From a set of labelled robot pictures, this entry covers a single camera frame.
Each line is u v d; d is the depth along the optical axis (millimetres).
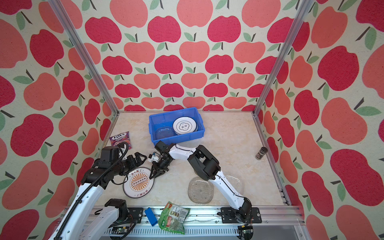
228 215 733
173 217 723
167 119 1123
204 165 598
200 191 826
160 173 826
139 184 843
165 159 837
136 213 745
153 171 862
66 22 737
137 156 692
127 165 675
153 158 893
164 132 1079
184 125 1090
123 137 1018
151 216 743
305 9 700
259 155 909
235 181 859
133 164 673
